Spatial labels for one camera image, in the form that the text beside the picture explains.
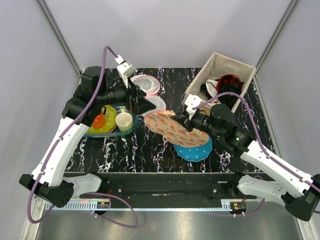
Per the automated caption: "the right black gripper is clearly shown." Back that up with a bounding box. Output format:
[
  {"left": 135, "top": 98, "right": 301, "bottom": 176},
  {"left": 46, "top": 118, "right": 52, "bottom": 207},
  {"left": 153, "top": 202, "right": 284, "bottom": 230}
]
[{"left": 171, "top": 108, "right": 224, "bottom": 139}]

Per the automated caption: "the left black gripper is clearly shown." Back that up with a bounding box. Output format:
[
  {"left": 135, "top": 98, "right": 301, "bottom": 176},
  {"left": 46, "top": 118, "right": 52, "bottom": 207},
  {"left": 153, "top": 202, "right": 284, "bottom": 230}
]
[{"left": 97, "top": 74, "right": 157, "bottom": 116}]

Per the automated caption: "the floral mesh laundry bag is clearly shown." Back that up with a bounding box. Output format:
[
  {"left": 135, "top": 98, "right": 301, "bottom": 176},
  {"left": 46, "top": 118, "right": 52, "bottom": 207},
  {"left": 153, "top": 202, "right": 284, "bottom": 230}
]
[{"left": 143, "top": 110, "right": 209, "bottom": 148}]

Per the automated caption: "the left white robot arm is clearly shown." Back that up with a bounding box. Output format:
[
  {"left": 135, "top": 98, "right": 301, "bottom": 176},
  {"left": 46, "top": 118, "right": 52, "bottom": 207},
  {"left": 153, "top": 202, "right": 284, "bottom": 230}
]
[{"left": 19, "top": 62, "right": 156, "bottom": 208}]

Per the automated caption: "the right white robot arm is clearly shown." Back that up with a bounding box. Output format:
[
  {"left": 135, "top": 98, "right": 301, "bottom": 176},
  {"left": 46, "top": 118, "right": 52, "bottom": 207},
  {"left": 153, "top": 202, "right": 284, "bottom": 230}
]
[{"left": 171, "top": 104, "right": 320, "bottom": 222}]

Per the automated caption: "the white round mesh bra bag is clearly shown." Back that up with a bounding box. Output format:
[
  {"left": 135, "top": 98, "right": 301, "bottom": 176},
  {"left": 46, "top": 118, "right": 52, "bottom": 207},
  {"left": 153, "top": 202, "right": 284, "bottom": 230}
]
[{"left": 131, "top": 74, "right": 167, "bottom": 117}]

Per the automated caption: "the red and black bra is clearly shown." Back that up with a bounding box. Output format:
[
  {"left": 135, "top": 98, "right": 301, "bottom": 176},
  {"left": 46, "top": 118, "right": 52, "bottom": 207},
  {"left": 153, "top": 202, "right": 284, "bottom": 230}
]
[{"left": 216, "top": 74, "right": 244, "bottom": 110}]

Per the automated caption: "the cream cup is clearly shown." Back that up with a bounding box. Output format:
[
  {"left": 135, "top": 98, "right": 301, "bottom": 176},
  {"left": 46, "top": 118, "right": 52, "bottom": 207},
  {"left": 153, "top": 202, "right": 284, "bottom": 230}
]
[{"left": 115, "top": 112, "right": 133, "bottom": 132}]

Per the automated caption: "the blue polka dot plate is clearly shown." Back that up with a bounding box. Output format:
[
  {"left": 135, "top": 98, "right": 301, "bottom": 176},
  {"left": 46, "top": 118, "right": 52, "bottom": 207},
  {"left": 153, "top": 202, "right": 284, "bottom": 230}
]
[{"left": 173, "top": 137, "right": 213, "bottom": 162}]

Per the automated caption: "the yellow polka dot plate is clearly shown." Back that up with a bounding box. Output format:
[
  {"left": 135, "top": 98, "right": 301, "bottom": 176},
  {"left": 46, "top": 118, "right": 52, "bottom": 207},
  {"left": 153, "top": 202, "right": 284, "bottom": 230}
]
[{"left": 87, "top": 105, "right": 117, "bottom": 134}]

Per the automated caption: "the teal plastic bin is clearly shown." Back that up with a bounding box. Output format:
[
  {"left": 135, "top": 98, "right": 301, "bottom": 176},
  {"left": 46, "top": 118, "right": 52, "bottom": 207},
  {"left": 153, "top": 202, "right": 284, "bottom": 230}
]
[{"left": 84, "top": 105, "right": 140, "bottom": 138}]

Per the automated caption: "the orange plastic lid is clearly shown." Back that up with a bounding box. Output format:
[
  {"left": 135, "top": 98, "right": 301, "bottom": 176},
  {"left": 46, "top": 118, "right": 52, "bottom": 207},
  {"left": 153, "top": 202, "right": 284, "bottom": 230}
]
[{"left": 91, "top": 113, "right": 106, "bottom": 129}]

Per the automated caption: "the wicker basket with liner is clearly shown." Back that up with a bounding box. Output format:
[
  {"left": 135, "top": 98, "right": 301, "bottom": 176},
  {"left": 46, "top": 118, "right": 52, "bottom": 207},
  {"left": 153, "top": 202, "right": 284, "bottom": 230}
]
[{"left": 185, "top": 52, "right": 256, "bottom": 103}]

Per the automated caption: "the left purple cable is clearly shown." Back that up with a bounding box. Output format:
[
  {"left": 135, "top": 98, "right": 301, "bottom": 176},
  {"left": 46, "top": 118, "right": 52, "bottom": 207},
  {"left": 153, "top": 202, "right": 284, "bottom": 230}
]
[{"left": 26, "top": 45, "right": 139, "bottom": 228}]

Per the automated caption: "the purple cable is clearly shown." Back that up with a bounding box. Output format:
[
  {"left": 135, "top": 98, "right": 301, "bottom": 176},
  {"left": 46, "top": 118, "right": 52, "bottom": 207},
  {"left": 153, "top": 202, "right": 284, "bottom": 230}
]
[
  {"left": 26, "top": 45, "right": 139, "bottom": 228},
  {"left": 193, "top": 91, "right": 320, "bottom": 217}
]

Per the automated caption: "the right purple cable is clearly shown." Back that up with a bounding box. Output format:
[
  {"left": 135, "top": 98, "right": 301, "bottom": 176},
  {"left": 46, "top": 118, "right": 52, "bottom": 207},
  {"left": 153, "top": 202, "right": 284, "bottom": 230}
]
[{"left": 193, "top": 91, "right": 320, "bottom": 217}]

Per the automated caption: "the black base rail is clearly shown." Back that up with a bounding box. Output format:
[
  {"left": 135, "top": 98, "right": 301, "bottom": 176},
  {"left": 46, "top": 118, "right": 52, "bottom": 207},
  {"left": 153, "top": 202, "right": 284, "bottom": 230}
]
[{"left": 72, "top": 171, "right": 273, "bottom": 210}]

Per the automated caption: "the left aluminium frame post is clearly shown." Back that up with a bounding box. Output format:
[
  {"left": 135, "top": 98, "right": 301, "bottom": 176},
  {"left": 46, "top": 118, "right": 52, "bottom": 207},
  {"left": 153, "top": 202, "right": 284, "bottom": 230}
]
[{"left": 36, "top": 0, "right": 82, "bottom": 77}]

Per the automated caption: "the aluminium frame post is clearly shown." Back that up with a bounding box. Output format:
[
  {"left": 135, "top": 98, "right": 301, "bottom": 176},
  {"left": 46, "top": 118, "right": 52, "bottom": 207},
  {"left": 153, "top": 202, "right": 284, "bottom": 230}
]
[
  {"left": 256, "top": 0, "right": 301, "bottom": 73},
  {"left": 36, "top": 0, "right": 82, "bottom": 77}
]

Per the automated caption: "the right aluminium frame post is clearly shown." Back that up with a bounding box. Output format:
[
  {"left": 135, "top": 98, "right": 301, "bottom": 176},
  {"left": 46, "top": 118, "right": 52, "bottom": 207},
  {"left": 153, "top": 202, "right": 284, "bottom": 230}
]
[{"left": 256, "top": 0, "right": 301, "bottom": 73}]

